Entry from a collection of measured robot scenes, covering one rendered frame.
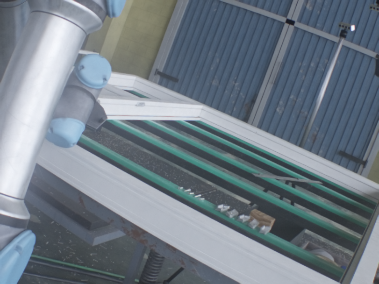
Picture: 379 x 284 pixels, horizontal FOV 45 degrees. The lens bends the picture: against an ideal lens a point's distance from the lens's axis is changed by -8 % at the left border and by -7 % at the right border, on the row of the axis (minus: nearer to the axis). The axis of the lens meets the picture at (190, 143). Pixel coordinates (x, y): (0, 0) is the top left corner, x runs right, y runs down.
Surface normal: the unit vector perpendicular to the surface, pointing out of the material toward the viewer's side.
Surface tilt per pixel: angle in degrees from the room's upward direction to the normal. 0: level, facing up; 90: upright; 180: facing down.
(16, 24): 116
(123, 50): 90
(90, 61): 53
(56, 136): 141
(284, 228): 90
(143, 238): 90
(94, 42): 90
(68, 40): 78
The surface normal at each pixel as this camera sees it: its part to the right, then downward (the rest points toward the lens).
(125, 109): 0.83, 0.40
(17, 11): 0.57, 0.76
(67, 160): -0.44, 0.04
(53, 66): 0.67, 0.15
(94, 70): 0.48, -0.29
